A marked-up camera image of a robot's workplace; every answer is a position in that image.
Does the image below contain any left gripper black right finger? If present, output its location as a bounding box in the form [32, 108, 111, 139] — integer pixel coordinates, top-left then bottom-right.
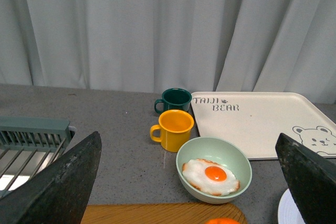
[275, 133, 335, 223]

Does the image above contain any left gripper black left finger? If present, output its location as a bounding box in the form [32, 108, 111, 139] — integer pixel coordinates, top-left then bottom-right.
[1, 132, 102, 223]

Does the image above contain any white plate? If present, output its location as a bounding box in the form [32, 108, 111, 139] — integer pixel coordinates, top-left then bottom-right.
[277, 189, 305, 224]

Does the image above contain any orange mandarin fruit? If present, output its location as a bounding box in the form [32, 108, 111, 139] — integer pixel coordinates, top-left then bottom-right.
[205, 217, 240, 224]

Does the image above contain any green dish drying rack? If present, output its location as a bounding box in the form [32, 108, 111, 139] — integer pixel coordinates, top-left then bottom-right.
[1, 116, 77, 197]

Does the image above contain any cream bear tray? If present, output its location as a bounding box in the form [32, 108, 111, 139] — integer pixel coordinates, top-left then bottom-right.
[191, 92, 335, 160]

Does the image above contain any fake fried egg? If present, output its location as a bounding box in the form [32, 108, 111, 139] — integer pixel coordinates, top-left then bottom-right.
[182, 158, 240, 196]

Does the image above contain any light green bowl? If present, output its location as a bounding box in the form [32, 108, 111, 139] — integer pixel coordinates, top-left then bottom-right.
[176, 137, 252, 204]

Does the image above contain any wooden cutting board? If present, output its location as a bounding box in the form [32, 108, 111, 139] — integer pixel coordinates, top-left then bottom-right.
[81, 202, 248, 223]

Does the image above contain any yellow enamel mug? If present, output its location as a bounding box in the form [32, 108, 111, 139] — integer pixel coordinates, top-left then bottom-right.
[150, 110, 194, 153]

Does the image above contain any dark green enamel mug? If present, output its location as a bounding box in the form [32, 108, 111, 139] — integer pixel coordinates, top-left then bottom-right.
[154, 88, 192, 114]

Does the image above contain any white curtain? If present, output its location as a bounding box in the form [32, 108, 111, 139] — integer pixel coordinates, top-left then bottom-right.
[1, 0, 335, 103]

